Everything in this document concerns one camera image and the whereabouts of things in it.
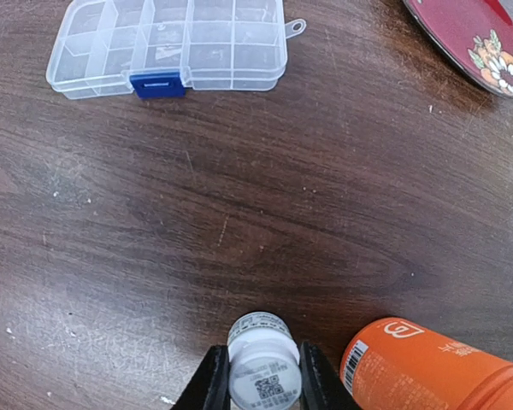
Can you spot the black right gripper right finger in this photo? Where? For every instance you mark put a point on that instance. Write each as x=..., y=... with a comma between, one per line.
x=322, y=388

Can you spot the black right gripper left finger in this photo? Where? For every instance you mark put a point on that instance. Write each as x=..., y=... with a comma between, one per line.
x=208, y=387

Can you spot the small white pill bottle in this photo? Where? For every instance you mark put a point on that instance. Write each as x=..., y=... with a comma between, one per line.
x=264, y=360

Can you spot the clear plastic pill organizer box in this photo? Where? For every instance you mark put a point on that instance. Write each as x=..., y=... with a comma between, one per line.
x=159, y=48

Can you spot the orange cylindrical bottle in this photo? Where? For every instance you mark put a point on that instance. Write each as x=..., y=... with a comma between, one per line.
x=393, y=363

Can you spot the red floral plate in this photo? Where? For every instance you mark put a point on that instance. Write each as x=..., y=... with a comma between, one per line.
x=476, y=35

